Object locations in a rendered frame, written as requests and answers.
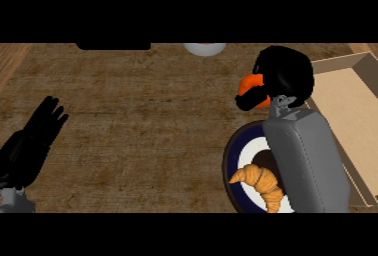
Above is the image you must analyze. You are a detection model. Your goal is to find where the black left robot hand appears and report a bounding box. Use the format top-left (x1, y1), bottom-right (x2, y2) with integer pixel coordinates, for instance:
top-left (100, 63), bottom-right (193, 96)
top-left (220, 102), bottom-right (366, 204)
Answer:
top-left (0, 95), bottom-right (70, 190)

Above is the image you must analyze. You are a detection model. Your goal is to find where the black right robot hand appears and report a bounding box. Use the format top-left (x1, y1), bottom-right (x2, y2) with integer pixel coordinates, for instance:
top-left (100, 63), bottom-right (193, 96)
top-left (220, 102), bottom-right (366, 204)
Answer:
top-left (233, 45), bottom-right (316, 112)

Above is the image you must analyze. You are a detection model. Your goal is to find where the orange squash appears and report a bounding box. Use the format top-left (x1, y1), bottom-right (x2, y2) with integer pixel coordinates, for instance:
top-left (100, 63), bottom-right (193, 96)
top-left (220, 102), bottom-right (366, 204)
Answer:
top-left (237, 73), bottom-right (273, 109)

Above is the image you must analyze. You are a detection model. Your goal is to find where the cardboard box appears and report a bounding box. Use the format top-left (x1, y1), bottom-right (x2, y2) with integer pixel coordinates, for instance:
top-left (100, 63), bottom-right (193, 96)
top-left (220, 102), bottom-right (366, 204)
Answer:
top-left (302, 50), bottom-right (378, 209)

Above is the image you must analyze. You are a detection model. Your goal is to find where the blue and white plate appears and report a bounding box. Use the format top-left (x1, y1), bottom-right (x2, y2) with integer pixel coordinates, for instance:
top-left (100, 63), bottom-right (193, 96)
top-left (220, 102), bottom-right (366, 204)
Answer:
top-left (221, 120), bottom-right (296, 214)

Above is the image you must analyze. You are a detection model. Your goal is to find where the white round bowl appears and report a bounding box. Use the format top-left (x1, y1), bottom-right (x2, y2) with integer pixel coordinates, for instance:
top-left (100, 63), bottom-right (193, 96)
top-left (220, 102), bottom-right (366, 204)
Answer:
top-left (183, 42), bottom-right (227, 57)

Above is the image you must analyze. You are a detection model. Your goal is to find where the golden croissant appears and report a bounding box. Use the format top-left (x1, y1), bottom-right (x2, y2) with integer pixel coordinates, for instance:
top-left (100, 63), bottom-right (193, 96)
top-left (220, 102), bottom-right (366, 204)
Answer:
top-left (227, 163), bottom-right (286, 214)

